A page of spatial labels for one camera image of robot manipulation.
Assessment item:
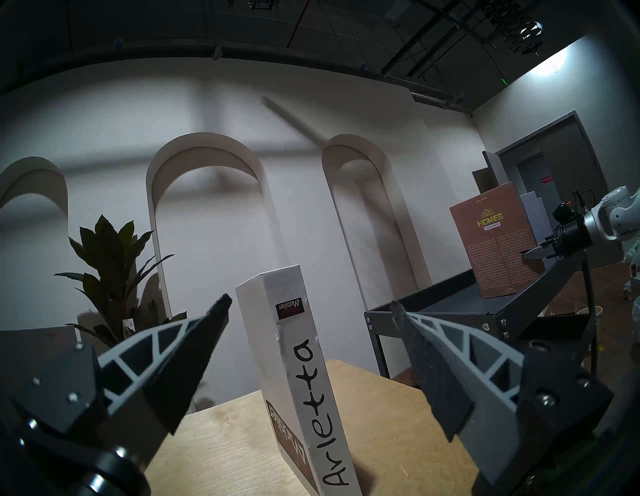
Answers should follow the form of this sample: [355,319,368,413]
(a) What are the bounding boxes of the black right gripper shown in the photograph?
[522,202,595,261]

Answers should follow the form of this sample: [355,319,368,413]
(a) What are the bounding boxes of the brown Homes book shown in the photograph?
[449,181,546,300]

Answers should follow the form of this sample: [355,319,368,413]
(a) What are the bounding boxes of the black metal shelf cart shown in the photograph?
[364,247,601,381]

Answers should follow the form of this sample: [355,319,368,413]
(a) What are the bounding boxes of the light wooden table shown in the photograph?
[145,359,481,496]

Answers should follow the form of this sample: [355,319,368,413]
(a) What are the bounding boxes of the grey Discontent book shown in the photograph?
[520,191,552,236]

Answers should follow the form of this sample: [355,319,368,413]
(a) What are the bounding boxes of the tall green potted plant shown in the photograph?
[54,215,188,348]

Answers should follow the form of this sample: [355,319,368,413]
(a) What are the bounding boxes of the grey Special Issue book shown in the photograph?
[0,326,81,396]

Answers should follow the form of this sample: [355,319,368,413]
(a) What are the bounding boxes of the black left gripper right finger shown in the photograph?
[388,299,616,483]

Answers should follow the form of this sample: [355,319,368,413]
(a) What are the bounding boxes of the dark door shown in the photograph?
[472,111,616,266]

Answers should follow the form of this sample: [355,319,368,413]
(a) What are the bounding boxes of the white Arietta book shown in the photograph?
[235,265,363,496]

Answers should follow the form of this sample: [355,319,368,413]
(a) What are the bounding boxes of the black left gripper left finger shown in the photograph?
[8,293,234,453]

